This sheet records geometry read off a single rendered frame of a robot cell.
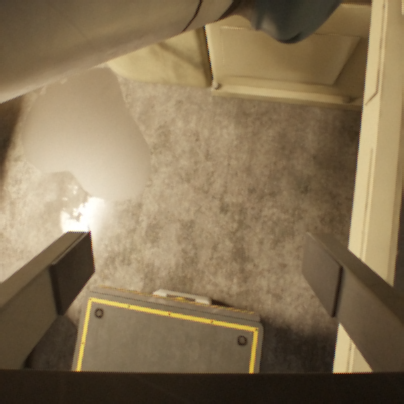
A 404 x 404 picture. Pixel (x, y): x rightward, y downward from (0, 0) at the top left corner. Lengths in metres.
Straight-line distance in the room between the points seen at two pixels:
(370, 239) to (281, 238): 0.71
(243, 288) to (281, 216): 0.39
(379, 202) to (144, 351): 0.92
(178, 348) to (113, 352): 0.25
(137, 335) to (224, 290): 0.46
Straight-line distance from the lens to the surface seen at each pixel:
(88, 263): 0.17
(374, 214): 0.75
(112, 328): 1.21
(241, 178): 1.42
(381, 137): 0.80
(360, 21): 1.20
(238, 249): 1.38
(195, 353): 1.14
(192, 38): 1.31
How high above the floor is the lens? 1.38
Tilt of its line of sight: 79 degrees down
